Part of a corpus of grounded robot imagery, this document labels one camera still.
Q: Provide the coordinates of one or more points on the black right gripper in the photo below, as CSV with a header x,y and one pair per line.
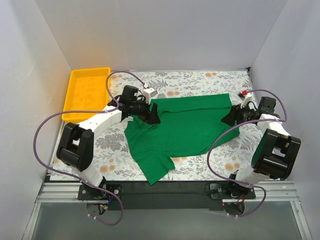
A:
x,y
236,114

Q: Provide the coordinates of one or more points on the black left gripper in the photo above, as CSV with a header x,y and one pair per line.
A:
x,y
150,111

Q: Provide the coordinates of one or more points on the green t shirt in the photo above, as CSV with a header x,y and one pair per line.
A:
x,y
188,127

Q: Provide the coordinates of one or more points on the yellow plastic tray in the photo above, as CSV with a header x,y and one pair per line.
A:
x,y
87,90

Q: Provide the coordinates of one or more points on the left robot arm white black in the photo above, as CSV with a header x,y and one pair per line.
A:
x,y
76,146

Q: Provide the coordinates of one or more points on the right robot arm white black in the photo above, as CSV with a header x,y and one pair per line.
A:
x,y
276,153

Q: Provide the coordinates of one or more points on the floral table mat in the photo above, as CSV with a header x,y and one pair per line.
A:
x,y
111,152

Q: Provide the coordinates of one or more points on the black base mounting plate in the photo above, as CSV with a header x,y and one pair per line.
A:
x,y
140,195

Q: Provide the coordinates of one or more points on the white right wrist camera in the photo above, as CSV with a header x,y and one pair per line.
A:
x,y
246,97

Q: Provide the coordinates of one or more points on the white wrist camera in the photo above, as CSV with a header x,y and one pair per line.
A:
x,y
148,93
246,97

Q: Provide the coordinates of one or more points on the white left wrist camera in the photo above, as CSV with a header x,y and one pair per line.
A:
x,y
148,93

